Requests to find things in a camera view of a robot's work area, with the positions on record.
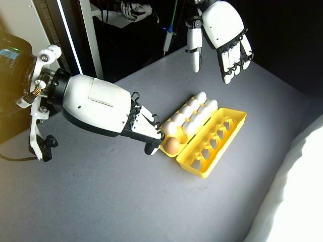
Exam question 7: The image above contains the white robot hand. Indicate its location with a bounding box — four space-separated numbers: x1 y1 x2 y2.
185 0 254 85
61 74 166 156

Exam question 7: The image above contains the tan rounded object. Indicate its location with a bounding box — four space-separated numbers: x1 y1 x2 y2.
164 137 181 154

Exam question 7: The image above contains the spare white robot hand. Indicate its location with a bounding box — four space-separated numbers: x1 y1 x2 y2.
120 0 153 23

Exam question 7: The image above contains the yellow egg carton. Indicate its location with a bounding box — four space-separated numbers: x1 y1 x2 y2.
160 93 248 179

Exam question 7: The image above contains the white adapter box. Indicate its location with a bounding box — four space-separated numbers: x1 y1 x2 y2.
163 25 176 53

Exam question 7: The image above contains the black panel with light strip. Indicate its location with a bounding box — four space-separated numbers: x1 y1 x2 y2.
32 0 84 76

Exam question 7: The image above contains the grey table cloth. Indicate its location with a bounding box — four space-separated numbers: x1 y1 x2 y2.
0 46 323 242

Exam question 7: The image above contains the white sheet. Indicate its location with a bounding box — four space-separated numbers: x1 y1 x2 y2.
241 108 323 242

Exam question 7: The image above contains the green cable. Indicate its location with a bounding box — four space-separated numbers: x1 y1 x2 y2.
169 0 179 29

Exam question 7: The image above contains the white frame post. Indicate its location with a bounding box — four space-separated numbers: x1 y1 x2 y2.
77 0 104 80

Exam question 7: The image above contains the black cable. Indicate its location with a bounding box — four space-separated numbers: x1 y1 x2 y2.
0 152 39 162

